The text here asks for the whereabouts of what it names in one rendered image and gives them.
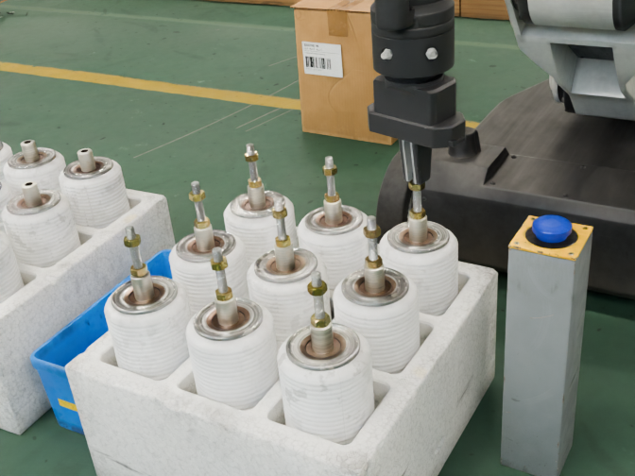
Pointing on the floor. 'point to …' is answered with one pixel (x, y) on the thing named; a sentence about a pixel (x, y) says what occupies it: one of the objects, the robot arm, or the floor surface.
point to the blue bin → (62, 407)
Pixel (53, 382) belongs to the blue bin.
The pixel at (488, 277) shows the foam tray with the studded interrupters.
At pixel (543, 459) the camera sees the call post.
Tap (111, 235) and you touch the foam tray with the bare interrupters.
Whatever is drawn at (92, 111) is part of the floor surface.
